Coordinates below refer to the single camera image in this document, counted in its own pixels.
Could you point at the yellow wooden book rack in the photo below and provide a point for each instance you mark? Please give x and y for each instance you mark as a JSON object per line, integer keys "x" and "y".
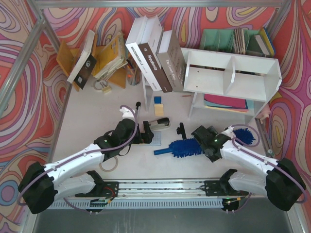
{"x": 66, "y": 55}

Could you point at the green file organizer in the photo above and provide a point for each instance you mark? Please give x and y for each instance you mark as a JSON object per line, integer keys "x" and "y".
{"x": 240, "y": 41}

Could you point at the grey Lonely City book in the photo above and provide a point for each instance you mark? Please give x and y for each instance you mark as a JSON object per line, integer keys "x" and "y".
{"x": 172, "y": 60}

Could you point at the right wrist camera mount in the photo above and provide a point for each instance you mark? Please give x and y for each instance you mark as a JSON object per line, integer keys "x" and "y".
{"x": 229, "y": 131}

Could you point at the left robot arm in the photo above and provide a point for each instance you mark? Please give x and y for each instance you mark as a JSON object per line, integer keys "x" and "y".
{"x": 72, "y": 176}

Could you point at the stack of coloured folders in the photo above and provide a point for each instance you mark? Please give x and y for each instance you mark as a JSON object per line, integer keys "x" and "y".
{"x": 228, "y": 103}

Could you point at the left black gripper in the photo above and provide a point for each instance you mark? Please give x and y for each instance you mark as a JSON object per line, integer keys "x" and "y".
{"x": 147, "y": 132}

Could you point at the brass padlock with ring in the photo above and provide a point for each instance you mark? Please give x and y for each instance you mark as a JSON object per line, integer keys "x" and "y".
{"x": 102, "y": 86}

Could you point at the blue eraser block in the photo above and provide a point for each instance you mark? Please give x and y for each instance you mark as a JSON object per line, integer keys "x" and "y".
{"x": 157, "y": 100}

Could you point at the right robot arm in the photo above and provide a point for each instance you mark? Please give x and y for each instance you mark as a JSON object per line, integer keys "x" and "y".
{"x": 277, "y": 180}

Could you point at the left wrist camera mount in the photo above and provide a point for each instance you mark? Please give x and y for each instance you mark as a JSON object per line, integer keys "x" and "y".
{"x": 127, "y": 113}

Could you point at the pencil cup with pencils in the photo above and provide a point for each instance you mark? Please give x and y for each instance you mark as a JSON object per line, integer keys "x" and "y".
{"x": 132, "y": 72}

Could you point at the blue microfiber duster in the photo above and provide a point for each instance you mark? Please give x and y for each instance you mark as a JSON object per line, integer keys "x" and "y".
{"x": 190, "y": 147}

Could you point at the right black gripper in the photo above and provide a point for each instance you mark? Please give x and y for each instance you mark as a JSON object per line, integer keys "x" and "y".
{"x": 198, "y": 132}

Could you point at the white bookshelf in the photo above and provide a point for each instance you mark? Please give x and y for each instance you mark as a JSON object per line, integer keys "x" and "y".
{"x": 244, "y": 77}

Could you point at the yellow sticky note pad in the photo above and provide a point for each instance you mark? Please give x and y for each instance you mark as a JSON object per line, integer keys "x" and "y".
{"x": 159, "y": 110}

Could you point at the yellow grey calculator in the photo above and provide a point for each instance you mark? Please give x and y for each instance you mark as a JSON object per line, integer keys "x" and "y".
{"x": 156, "y": 141}

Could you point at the yellow worn books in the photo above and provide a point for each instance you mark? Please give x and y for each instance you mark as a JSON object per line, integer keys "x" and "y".
{"x": 110, "y": 58}

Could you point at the black clip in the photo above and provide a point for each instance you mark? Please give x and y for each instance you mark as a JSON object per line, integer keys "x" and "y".
{"x": 181, "y": 131}

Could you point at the small white shelf stand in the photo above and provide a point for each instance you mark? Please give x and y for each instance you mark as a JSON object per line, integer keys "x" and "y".
{"x": 148, "y": 93}

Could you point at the black white utility knife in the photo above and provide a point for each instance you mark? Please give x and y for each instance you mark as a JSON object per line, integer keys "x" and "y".
{"x": 138, "y": 107}

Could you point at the blue yellow book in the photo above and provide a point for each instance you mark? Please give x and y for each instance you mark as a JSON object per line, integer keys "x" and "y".
{"x": 268, "y": 41}

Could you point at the brown Fredonia book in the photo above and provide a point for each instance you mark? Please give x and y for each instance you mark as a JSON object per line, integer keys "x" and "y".
{"x": 149, "y": 52}

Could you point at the black white paperback book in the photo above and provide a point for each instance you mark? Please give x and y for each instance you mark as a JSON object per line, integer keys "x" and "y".
{"x": 83, "y": 62}

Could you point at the white Mademoiselle book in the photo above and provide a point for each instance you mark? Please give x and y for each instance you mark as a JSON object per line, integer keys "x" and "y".
{"x": 132, "y": 43}

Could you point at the pink pig figurine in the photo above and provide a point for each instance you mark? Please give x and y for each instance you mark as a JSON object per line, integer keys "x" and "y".
{"x": 264, "y": 113}

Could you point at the grey black stapler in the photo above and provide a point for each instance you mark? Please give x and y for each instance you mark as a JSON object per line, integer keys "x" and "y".
{"x": 159, "y": 124}

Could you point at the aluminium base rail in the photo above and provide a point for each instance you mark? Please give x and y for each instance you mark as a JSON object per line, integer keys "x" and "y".
{"x": 155, "y": 188}

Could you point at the masking tape roll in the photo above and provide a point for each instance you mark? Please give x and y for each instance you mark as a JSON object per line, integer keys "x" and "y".
{"x": 109, "y": 165}

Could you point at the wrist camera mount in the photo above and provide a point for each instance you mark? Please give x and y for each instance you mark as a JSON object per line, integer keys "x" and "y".
{"x": 127, "y": 113}
{"x": 229, "y": 131}

